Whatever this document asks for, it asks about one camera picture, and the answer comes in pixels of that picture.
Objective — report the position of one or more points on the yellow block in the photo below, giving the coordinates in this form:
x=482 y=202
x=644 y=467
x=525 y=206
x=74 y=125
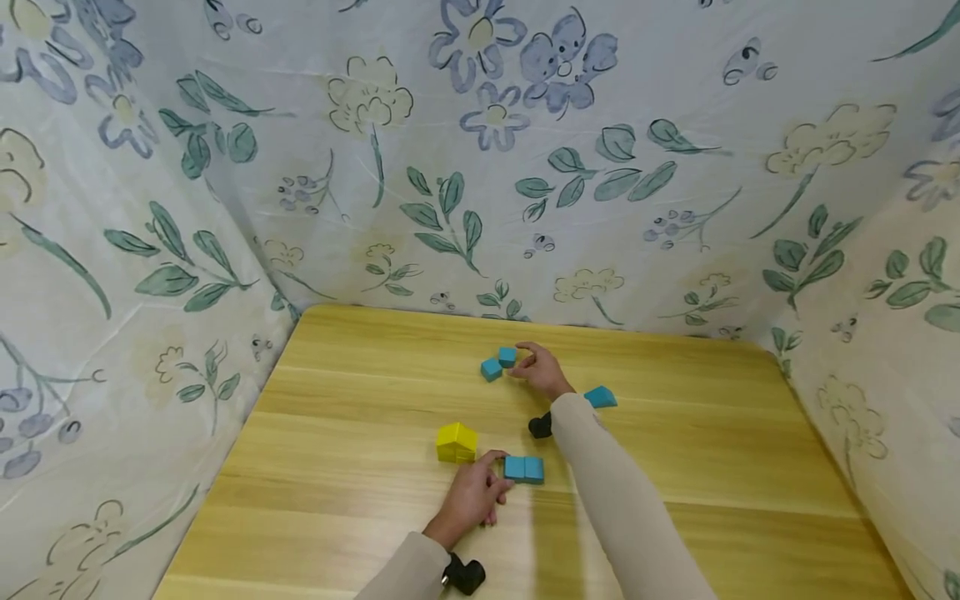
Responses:
x=455 y=440

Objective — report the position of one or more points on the person's left fingers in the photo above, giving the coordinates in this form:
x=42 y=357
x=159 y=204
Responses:
x=500 y=485

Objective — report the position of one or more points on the person's left hand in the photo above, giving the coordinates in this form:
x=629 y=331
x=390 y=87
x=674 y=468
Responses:
x=466 y=497

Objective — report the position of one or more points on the person's left forearm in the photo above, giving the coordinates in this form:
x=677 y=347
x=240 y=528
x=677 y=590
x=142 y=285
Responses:
x=412 y=571

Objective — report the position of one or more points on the black wrist band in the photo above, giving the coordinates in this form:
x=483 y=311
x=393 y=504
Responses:
x=540 y=426
x=468 y=577

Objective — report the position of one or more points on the person's right hand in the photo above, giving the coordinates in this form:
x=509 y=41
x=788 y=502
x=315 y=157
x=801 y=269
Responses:
x=546 y=372

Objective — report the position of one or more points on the blue block with slanted side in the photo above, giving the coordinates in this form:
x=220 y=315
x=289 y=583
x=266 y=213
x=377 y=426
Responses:
x=601 y=397

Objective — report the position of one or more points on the person's right fingers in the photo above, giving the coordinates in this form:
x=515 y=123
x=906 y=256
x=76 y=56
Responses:
x=523 y=367

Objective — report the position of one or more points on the blue cube block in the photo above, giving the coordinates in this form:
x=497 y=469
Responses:
x=534 y=470
x=514 y=468
x=491 y=369
x=507 y=357

